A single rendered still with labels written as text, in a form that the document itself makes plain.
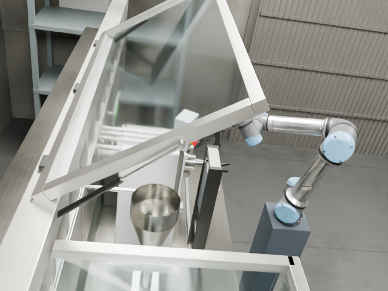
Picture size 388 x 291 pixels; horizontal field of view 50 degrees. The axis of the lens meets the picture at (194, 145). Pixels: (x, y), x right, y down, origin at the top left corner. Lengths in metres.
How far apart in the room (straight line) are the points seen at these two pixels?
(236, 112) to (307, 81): 3.47
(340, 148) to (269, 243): 0.71
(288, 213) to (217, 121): 1.20
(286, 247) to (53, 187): 1.54
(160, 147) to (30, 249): 0.32
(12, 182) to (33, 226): 0.48
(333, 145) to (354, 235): 2.10
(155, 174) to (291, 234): 0.89
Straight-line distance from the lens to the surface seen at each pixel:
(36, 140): 1.57
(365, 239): 3.81
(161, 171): 1.58
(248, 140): 1.88
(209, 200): 1.58
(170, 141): 0.85
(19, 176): 1.41
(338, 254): 3.54
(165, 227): 1.17
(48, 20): 3.41
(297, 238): 2.23
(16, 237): 0.91
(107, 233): 1.96
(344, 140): 1.74
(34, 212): 0.96
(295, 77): 4.22
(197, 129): 0.84
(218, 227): 2.06
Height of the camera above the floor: 2.30
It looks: 33 degrees down
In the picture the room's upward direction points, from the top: 10 degrees clockwise
